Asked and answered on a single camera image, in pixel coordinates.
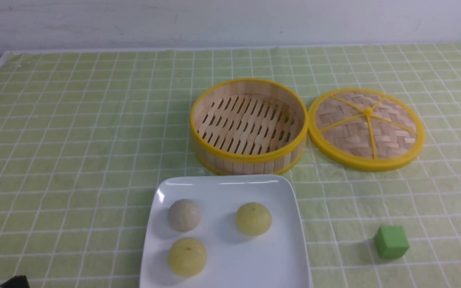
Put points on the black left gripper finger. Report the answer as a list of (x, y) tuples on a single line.
[(18, 281)]

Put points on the yellow steamed bun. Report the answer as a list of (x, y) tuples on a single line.
[(253, 219), (187, 257)]

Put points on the white steamed bun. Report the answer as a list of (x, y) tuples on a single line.
[(184, 215)]

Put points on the white square plate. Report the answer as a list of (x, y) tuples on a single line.
[(276, 259)]

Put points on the green checkered tablecloth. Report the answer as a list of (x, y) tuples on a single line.
[(85, 138)]

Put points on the bamboo steamer basket yellow rim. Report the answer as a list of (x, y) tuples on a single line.
[(249, 126)]

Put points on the green cube block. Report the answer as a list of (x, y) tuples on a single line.
[(391, 242)]

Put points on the woven bamboo steamer lid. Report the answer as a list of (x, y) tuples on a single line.
[(365, 129)]

